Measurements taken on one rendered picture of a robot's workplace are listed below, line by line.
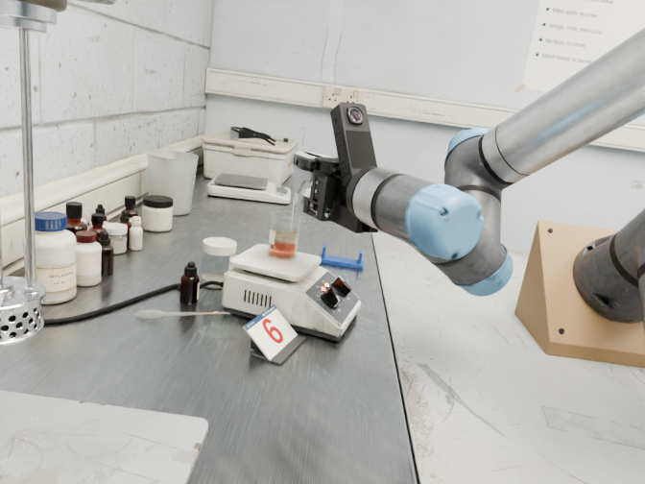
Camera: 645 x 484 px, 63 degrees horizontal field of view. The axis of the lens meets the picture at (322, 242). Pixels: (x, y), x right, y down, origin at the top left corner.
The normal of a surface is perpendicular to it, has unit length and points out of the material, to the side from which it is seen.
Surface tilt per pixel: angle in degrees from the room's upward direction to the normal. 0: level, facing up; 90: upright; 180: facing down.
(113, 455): 0
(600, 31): 90
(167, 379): 0
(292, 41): 90
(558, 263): 45
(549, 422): 0
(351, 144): 59
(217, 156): 93
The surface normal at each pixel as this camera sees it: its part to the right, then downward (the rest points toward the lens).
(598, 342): 0.07, -0.48
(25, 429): 0.13, -0.95
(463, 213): 0.51, 0.29
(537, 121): -0.84, 0.00
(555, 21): -0.05, 0.28
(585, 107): -0.72, 0.34
